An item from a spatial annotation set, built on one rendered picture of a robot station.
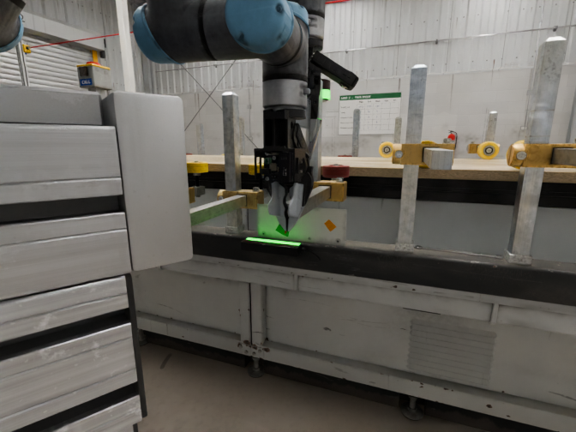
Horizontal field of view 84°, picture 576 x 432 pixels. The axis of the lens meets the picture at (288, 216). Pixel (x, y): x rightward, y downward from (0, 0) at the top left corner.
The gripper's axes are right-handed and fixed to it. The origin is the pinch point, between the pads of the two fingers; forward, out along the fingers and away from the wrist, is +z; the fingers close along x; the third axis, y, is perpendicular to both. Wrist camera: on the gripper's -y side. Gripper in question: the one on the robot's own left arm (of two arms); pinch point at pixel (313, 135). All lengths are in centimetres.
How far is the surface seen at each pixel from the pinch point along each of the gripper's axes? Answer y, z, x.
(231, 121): 22.3, -4.2, -17.6
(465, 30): -352, -231, -640
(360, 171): -16.4, 9.9, -21.6
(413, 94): -22.9, -9.6, -1.0
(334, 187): -6.5, 12.8, -6.4
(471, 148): -89, 3, -92
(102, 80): 68, -18, -36
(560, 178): -64, 10, -4
